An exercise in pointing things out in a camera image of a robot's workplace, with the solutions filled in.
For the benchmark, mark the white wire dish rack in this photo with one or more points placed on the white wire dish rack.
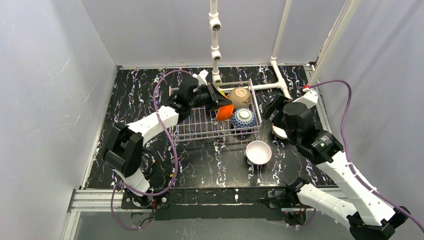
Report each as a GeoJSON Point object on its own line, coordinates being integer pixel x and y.
{"type": "Point", "coordinates": [202, 124]}

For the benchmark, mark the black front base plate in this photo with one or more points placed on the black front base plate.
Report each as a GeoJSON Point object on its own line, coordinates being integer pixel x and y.
{"type": "Point", "coordinates": [270, 203]}

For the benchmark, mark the beige floral bowl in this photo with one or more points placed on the beige floral bowl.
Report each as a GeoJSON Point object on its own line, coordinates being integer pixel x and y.
{"type": "Point", "coordinates": [240, 97]}

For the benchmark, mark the cream white bowl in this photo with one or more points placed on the cream white bowl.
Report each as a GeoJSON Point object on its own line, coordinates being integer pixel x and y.
{"type": "Point", "coordinates": [279, 132]}

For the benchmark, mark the aluminium extrusion frame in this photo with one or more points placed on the aluminium extrusion frame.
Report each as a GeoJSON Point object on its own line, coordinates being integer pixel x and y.
{"type": "Point", "coordinates": [100, 214]}

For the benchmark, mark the white bowl under green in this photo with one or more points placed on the white bowl under green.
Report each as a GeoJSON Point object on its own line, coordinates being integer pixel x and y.
{"type": "Point", "coordinates": [258, 153]}

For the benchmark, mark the blue patterned bowl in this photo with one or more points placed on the blue patterned bowl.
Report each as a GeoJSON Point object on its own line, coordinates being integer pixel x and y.
{"type": "Point", "coordinates": [243, 118]}

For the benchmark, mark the white PVC camera post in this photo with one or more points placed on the white PVC camera post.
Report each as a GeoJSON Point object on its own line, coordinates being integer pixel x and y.
{"type": "Point", "coordinates": [215, 26]}

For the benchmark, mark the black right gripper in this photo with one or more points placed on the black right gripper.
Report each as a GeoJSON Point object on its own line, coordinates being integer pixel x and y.
{"type": "Point", "coordinates": [274, 108]}

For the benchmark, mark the orange bowl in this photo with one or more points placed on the orange bowl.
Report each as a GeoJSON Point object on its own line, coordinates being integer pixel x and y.
{"type": "Point", "coordinates": [224, 113]}

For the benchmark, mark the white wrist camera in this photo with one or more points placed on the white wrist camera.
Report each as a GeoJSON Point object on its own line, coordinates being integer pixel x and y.
{"type": "Point", "coordinates": [201, 77]}
{"type": "Point", "coordinates": [309, 99]}

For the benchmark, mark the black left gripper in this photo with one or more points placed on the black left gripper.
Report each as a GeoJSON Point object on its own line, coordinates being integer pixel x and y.
{"type": "Point", "coordinates": [213, 95]}

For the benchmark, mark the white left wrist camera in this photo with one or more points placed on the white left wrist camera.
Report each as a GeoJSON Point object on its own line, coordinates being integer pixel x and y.
{"type": "Point", "coordinates": [201, 77]}

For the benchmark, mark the white PVC pipe frame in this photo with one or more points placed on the white PVC pipe frame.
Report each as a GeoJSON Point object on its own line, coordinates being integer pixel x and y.
{"type": "Point", "coordinates": [251, 31]}

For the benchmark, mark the white diagonal PVC pole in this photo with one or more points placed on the white diagonal PVC pole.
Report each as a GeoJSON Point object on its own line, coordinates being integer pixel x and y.
{"type": "Point", "coordinates": [347, 12]}

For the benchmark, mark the black yellow screwdriver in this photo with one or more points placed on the black yellow screwdriver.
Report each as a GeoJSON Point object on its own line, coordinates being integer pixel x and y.
{"type": "Point", "coordinates": [166, 166]}

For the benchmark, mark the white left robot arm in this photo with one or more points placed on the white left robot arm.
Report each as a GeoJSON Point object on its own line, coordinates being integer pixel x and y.
{"type": "Point", "coordinates": [125, 143]}

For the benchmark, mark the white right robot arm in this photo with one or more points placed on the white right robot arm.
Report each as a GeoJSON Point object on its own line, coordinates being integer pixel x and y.
{"type": "Point", "coordinates": [366, 216]}

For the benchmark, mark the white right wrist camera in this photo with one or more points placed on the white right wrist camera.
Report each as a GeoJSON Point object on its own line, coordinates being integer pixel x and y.
{"type": "Point", "coordinates": [309, 99]}

